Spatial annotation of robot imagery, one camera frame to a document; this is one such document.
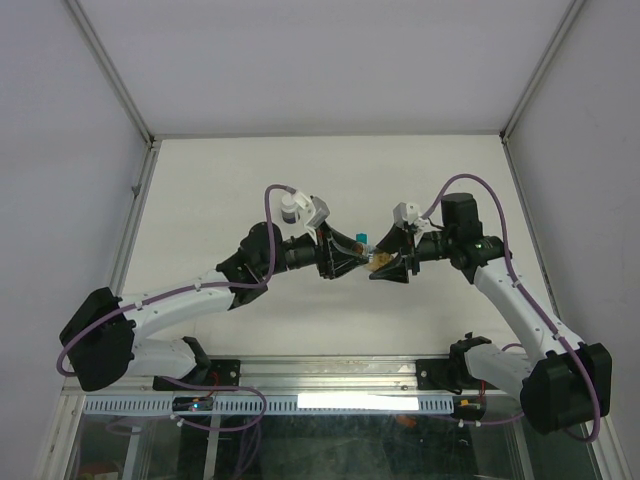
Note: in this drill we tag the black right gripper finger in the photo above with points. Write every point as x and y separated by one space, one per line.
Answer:
393 241
396 272

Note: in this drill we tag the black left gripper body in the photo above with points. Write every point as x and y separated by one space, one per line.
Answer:
323 253

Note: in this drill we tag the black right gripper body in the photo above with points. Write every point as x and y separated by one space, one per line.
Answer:
411 255

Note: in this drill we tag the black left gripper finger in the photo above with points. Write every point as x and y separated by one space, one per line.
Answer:
343 241
339 264

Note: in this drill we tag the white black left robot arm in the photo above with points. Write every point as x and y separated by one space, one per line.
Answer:
111 337

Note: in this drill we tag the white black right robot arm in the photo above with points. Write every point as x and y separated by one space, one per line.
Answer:
560 380

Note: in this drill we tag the teal Wed pill box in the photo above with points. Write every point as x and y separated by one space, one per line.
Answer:
361 238

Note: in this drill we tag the white capped dark pill bottle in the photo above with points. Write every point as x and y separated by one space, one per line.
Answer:
289 208

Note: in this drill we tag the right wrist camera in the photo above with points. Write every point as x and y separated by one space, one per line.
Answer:
407 215

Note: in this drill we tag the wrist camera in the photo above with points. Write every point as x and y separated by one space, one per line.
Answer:
407 215
310 212

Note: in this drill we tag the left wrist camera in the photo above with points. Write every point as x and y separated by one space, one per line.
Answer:
310 212

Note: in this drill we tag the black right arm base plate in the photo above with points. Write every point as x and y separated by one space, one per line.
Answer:
444 374

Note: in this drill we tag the aluminium mounting rail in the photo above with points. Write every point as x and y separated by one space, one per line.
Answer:
290 375

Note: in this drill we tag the grey slotted cable duct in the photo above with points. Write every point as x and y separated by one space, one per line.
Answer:
305 403

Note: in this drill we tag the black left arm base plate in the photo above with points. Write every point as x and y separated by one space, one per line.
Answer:
220 372

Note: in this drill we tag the right aluminium frame post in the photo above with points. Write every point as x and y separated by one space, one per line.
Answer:
561 32

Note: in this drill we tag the aluminium frame post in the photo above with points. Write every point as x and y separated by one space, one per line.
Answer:
97 49
561 32

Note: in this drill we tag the left aluminium frame post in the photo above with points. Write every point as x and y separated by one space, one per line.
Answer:
97 49

